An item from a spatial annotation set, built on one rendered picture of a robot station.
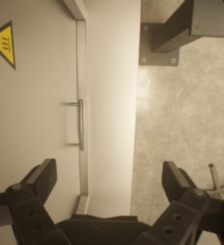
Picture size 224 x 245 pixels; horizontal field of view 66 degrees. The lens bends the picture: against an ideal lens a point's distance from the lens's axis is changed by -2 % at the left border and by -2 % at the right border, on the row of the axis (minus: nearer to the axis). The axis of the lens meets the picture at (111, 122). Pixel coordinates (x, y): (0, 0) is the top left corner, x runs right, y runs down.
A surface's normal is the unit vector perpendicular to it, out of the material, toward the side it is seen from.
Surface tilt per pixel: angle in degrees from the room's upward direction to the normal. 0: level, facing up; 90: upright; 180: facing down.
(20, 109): 90
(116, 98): 0
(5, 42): 90
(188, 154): 0
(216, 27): 0
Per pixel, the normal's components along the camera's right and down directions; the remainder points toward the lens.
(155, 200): -0.03, 0.25
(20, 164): 1.00, 0.03
